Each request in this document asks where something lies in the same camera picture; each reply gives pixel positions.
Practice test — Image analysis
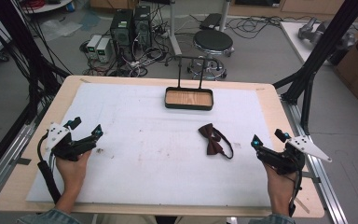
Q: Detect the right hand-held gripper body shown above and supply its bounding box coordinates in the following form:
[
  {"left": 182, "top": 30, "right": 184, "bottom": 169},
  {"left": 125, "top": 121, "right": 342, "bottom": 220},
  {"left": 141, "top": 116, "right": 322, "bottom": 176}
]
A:
[{"left": 262, "top": 134, "right": 334, "bottom": 176}]

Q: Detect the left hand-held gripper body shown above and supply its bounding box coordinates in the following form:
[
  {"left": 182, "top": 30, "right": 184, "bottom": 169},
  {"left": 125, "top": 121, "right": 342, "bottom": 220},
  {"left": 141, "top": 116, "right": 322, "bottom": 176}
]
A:
[{"left": 44, "top": 121, "right": 90, "bottom": 162}]

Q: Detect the dark red bow tie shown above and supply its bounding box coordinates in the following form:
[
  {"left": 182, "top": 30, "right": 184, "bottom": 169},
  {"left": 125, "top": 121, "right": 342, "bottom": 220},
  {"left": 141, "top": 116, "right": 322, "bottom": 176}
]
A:
[{"left": 198, "top": 122, "right": 235, "bottom": 161}]

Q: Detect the black stand with wooden tray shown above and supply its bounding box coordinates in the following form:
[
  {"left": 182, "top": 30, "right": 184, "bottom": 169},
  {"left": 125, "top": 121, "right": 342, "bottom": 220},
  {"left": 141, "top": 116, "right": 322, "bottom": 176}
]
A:
[{"left": 164, "top": 54, "right": 214, "bottom": 111}]

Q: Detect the person's right hand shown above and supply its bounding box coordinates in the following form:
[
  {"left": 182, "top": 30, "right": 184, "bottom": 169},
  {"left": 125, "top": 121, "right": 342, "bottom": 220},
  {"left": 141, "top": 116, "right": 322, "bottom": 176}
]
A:
[{"left": 263, "top": 162, "right": 298, "bottom": 204}]

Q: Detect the person's left hand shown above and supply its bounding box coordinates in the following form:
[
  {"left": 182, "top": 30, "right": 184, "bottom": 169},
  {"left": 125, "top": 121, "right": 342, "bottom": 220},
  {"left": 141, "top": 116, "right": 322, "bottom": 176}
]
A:
[{"left": 55, "top": 149, "right": 93, "bottom": 197}]

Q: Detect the black tape strip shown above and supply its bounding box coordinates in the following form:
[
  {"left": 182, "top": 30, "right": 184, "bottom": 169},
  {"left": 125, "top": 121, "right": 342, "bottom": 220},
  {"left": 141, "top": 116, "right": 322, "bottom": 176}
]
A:
[{"left": 11, "top": 157, "right": 33, "bottom": 166}]

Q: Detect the white foam mat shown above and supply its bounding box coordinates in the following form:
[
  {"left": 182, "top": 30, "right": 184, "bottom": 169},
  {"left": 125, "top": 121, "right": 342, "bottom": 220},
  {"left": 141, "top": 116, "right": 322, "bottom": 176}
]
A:
[{"left": 25, "top": 82, "right": 273, "bottom": 208}]

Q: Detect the right denim sleeve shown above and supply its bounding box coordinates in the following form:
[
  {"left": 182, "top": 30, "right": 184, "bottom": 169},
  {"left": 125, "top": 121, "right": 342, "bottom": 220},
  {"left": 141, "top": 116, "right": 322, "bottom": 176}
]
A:
[{"left": 247, "top": 213, "right": 296, "bottom": 224}]

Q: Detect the denim sleeve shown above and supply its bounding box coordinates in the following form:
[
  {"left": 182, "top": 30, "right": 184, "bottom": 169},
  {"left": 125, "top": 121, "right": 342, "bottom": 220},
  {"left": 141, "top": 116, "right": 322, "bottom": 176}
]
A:
[
  {"left": 16, "top": 208, "right": 82, "bottom": 224},
  {"left": 247, "top": 213, "right": 296, "bottom": 224}
]

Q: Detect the white power supply unit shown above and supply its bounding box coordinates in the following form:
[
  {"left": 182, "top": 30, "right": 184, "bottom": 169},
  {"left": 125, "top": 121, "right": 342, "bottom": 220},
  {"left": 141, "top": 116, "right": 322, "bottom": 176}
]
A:
[
  {"left": 86, "top": 34, "right": 103, "bottom": 61},
  {"left": 95, "top": 36, "right": 113, "bottom": 63}
]

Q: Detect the left denim sleeve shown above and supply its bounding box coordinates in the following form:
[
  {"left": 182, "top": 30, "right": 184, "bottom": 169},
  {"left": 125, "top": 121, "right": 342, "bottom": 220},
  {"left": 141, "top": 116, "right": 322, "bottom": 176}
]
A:
[{"left": 16, "top": 208, "right": 82, "bottom": 224}]

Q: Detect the clear plastic sheet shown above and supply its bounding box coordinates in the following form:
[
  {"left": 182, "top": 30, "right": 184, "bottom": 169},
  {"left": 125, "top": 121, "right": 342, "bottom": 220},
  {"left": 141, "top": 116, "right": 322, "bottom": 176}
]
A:
[{"left": 39, "top": 18, "right": 84, "bottom": 42}]

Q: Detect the white platform board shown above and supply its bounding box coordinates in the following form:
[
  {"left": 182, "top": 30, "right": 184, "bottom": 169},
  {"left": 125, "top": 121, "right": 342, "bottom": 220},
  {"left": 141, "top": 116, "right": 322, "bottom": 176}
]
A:
[{"left": 279, "top": 21, "right": 343, "bottom": 67}]

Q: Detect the large black computer tower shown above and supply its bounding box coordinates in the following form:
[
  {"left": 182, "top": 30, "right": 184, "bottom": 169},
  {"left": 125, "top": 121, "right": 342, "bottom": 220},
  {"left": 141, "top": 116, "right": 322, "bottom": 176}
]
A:
[{"left": 109, "top": 8, "right": 135, "bottom": 62}]

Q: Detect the black round stool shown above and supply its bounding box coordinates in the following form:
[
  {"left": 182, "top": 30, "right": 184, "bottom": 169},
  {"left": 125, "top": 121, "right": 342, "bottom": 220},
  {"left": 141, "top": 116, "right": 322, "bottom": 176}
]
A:
[{"left": 186, "top": 29, "right": 235, "bottom": 82}]

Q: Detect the slim black computer tower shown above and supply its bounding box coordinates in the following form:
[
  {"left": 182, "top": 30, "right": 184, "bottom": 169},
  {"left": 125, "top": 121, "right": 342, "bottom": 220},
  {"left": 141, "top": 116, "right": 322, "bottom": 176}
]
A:
[{"left": 132, "top": 5, "right": 153, "bottom": 49}]

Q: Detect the round white table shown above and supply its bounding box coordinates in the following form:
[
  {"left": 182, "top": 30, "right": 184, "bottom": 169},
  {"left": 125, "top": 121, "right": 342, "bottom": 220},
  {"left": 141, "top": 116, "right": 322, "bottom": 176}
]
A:
[{"left": 20, "top": 0, "right": 75, "bottom": 15}]

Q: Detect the grey table leg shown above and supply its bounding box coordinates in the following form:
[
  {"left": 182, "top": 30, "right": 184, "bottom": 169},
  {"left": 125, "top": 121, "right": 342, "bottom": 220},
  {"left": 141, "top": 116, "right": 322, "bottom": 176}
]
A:
[{"left": 167, "top": 0, "right": 184, "bottom": 58}]

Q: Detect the black flat box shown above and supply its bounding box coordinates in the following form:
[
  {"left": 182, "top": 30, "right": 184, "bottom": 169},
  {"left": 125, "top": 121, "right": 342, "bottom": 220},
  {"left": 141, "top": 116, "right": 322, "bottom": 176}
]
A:
[{"left": 199, "top": 12, "right": 224, "bottom": 31}]

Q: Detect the aluminium rail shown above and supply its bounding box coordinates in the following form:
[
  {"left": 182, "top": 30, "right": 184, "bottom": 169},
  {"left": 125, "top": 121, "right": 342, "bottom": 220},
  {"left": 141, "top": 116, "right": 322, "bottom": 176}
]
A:
[
  {"left": 280, "top": 94, "right": 351, "bottom": 224},
  {"left": 0, "top": 122, "right": 46, "bottom": 208}
]

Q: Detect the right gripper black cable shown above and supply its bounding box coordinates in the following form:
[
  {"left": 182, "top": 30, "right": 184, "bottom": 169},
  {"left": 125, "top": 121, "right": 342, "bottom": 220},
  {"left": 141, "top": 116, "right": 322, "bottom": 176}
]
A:
[{"left": 288, "top": 161, "right": 304, "bottom": 218}]

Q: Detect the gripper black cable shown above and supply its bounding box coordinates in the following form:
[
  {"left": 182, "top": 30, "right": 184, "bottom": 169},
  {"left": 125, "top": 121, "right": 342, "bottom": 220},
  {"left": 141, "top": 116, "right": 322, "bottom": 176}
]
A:
[
  {"left": 288, "top": 161, "right": 304, "bottom": 218},
  {"left": 36, "top": 132, "right": 62, "bottom": 205}
]

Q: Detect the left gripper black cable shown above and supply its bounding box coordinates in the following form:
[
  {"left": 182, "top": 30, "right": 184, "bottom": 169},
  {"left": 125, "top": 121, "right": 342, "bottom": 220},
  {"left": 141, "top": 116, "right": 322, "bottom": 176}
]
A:
[{"left": 36, "top": 132, "right": 62, "bottom": 205}]

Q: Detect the black metal frame with cables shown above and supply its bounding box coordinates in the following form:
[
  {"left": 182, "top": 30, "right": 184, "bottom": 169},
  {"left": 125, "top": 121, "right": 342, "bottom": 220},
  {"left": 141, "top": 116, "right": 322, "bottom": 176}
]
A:
[{"left": 0, "top": 0, "right": 73, "bottom": 185}]

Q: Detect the black metal frame strut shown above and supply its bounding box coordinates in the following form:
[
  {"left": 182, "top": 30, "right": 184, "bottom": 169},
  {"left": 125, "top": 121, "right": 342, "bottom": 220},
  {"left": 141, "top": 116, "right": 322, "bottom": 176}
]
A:
[{"left": 272, "top": 0, "right": 358, "bottom": 136}]

